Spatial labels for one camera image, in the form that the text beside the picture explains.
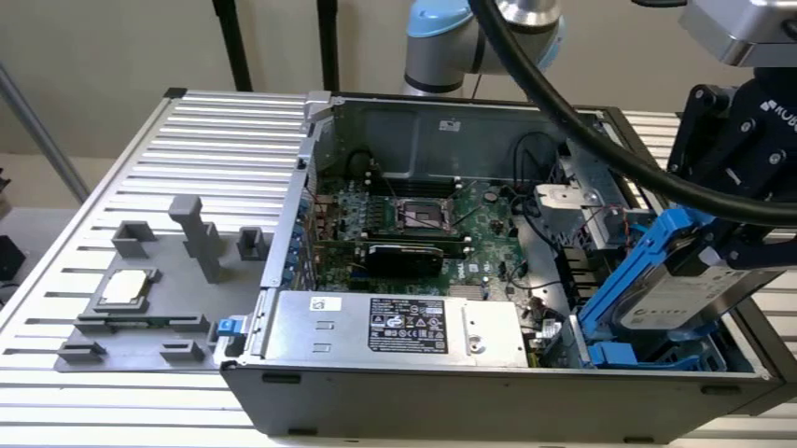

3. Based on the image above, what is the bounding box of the blue disk caddy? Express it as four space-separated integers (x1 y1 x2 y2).
588 335 728 372

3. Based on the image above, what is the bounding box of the grey parts rack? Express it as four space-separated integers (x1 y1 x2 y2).
54 194 276 374

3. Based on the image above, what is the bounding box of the black looped wire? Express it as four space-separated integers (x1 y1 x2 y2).
513 132 565 188

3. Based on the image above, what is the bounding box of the black stand pole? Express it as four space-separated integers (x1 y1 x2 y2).
316 0 344 92
211 0 254 92

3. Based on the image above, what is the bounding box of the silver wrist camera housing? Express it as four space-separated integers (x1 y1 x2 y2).
677 0 797 69

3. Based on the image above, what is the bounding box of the green motherboard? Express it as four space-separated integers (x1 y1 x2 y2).
310 179 563 300

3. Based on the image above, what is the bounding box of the CPU socket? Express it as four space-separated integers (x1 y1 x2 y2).
389 198 460 232

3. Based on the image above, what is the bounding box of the black box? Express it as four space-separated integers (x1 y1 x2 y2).
0 235 29 282

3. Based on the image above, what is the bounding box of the black graphics card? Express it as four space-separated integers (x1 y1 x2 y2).
354 240 448 281

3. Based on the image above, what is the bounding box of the silver CPU chip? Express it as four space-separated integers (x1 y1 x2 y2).
102 269 154 304

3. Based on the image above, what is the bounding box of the red and black wire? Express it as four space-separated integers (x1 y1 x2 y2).
583 203 628 221

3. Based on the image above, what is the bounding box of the black RAM slot bank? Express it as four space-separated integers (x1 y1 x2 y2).
381 175 460 197
358 229 470 247

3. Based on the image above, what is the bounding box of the metal disk bay cage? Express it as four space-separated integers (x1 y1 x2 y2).
535 130 661 256

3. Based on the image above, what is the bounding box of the blue wire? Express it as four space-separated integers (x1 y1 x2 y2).
627 223 656 248

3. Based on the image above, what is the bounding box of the black open PC case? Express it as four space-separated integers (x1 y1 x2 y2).
217 91 787 440

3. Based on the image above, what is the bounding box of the hard disk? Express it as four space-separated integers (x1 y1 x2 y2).
583 207 790 370

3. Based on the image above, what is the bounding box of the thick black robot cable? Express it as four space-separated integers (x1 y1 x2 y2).
468 0 797 223

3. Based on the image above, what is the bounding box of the silver power supply unit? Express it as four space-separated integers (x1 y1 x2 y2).
261 291 544 370

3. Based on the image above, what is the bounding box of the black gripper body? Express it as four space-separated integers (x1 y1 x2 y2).
715 67 797 198

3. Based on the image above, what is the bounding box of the silver slanted pole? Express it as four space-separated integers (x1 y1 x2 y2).
0 60 90 204

